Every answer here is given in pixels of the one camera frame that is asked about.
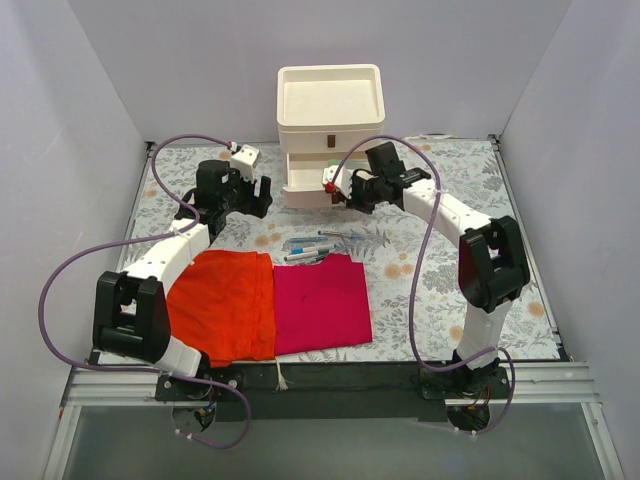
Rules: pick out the white top drawer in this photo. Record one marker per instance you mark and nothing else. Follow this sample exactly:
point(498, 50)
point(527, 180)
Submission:
point(309, 141)

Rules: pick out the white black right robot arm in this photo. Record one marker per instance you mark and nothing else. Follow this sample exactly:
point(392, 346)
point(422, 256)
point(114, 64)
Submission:
point(492, 263)

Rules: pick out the white drawer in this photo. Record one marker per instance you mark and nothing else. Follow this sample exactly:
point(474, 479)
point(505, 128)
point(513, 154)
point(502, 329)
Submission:
point(309, 141)
point(304, 175)

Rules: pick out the aluminium frame rail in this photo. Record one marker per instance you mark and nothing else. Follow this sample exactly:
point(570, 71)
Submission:
point(534, 382)

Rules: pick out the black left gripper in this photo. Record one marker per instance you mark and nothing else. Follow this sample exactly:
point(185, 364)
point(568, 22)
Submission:
point(252, 198)

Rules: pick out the orange cloth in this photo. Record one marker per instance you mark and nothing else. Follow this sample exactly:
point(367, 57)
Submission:
point(223, 305)

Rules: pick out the magenta cloth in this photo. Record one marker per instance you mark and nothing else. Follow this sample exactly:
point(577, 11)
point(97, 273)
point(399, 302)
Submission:
point(321, 306)

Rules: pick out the white marker cyan cap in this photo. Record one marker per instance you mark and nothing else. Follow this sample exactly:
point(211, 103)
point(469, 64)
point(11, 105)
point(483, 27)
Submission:
point(312, 249)

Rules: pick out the white drawer cabinet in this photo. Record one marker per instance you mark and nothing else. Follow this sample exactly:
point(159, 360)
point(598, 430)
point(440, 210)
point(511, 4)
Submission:
point(330, 97)

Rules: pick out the white marker green cap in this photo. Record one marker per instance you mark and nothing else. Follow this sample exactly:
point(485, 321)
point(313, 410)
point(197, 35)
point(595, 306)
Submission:
point(306, 255)

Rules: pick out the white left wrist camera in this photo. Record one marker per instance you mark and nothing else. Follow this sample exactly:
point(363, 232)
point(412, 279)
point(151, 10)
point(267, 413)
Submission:
point(244, 159)

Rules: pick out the light blue gel pen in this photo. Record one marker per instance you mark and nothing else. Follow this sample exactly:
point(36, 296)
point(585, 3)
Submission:
point(302, 240)

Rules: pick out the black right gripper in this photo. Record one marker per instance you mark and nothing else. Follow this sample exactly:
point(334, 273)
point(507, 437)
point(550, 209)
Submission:
point(357, 189)

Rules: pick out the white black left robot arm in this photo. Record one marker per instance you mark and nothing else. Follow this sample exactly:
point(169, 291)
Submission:
point(131, 316)

